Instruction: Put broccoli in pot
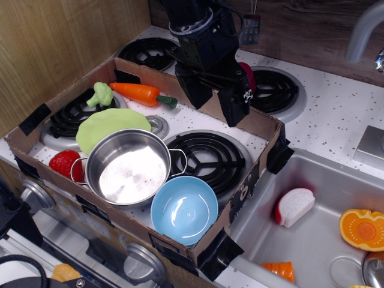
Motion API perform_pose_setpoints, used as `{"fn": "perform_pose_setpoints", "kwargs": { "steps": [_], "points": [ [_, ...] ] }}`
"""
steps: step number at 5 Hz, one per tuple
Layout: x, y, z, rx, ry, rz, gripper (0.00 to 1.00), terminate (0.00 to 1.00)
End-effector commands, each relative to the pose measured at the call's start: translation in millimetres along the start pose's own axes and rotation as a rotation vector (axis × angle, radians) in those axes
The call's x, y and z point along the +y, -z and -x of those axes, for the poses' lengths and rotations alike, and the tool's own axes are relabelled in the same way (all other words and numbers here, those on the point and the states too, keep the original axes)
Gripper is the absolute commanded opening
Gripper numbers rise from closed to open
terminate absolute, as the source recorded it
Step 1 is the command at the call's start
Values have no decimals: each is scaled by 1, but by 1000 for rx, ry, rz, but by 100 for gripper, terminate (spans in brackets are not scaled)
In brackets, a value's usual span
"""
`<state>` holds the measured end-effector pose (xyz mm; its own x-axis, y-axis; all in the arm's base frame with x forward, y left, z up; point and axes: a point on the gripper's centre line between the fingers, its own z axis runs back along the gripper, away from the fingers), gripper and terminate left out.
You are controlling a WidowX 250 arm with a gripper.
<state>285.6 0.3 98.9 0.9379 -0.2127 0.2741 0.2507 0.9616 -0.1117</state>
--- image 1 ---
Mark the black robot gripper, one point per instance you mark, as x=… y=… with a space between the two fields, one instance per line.
x=208 y=42

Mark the green toy broccoli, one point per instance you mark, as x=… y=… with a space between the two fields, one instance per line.
x=103 y=95

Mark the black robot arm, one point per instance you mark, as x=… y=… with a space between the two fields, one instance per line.
x=205 y=58

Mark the stainless steel pot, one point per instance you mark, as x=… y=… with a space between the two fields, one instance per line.
x=128 y=167

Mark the silver pot lid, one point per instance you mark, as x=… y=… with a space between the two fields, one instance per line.
x=372 y=269

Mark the dark red toy vegetable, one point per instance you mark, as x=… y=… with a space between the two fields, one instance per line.
x=250 y=75

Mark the black rear right burner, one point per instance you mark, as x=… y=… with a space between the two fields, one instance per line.
x=278 y=93

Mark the black burner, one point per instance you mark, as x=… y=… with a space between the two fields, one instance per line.
x=214 y=157
x=59 y=131
x=278 y=93
x=152 y=52

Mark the black front right burner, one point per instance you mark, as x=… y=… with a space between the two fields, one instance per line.
x=214 y=157

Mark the silver centre stove knob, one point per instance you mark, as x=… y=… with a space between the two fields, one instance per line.
x=159 y=126

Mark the silver stove knob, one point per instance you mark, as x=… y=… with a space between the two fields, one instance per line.
x=36 y=197
x=159 y=126
x=142 y=266

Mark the orange toy carrot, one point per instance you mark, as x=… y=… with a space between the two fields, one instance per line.
x=144 y=94

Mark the black rear left burner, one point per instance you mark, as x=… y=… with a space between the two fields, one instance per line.
x=152 y=52

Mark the hanging metal spatula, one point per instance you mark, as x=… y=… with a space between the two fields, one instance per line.
x=251 y=27

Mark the light blue plastic bowl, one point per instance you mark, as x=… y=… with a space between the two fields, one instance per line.
x=184 y=209

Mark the light green plastic plate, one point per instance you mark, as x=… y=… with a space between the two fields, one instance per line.
x=103 y=123

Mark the red white toy radish half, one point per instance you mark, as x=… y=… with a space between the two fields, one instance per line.
x=293 y=205

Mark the black front left burner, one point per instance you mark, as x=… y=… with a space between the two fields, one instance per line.
x=59 y=131

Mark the red toy strawberry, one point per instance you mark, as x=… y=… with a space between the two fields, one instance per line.
x=68 y=164

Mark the silver sink faucet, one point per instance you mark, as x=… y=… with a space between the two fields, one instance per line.
x=362 y=31

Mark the orange toy pumpkin slice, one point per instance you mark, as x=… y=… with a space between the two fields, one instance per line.
x=282 y=269

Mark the silver right stove knob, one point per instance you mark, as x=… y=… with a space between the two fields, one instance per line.
x=142 y=266

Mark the stainless steel sink basin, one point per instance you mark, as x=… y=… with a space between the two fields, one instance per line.
x=320 y=257

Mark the orange toy pumpkin half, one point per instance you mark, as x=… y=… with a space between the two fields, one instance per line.
x=362 y=229

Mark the silver left stove knob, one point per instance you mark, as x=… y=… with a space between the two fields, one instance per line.
x=36 y=197

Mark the yellow toy food piece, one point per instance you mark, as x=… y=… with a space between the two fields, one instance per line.
x=64 y=272

